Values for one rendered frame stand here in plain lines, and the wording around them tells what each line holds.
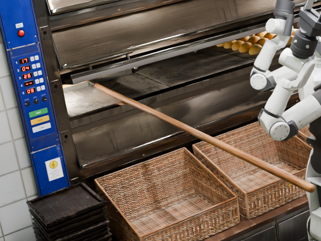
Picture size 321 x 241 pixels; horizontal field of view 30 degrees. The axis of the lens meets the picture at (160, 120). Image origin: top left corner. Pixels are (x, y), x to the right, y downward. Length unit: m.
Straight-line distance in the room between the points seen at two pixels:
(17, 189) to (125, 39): 0.89
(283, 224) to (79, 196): 1.06
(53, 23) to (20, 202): 0.88
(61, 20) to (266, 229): 1.44
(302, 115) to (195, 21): 1.05
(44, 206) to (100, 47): 0.80
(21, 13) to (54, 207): 0.88
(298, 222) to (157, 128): 0.88
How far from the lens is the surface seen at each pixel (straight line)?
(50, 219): 2.70
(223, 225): 2.99
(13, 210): 3.02
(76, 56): 2.89
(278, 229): 3.17
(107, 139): 3.08
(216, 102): 3.37
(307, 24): 2.18
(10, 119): 2.87
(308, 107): 2.34
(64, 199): 2.84
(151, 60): 2.92
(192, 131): 2.55
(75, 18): 2.89
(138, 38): 3.02
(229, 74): 3.37
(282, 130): 2.30
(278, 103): 2.27
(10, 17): 2.75
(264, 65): 2.85
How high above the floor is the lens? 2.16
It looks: 21 degrees down
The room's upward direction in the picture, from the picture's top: 8 degrees counter-clockwise
